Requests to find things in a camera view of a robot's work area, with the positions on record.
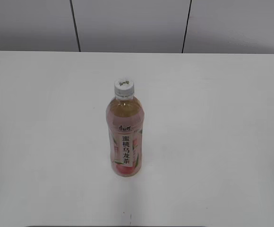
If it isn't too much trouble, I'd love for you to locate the peach tea plastic bottle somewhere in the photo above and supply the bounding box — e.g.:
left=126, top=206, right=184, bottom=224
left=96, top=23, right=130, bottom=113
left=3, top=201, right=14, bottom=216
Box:
left=105, top=77, right=144, bottom=179

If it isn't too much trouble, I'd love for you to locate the white bottle cap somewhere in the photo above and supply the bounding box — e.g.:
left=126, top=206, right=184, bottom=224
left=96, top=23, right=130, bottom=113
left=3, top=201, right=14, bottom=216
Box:
left=114, top=78, right=135, bottom=98

